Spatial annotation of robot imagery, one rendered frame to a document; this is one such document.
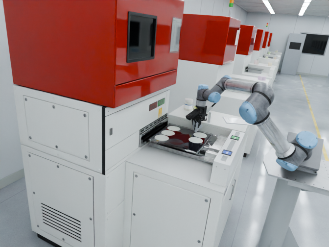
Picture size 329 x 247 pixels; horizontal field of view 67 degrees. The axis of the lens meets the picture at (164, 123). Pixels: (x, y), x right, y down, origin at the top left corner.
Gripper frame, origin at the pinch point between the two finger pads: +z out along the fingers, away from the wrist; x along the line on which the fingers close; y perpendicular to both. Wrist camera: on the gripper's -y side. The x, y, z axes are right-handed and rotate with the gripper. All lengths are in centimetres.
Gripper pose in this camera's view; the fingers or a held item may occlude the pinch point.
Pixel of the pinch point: (195, 131)
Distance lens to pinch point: 191.6
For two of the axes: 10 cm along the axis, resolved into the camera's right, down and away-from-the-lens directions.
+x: -5.7, -3.4, 7.5
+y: 8.2, -1.4, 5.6
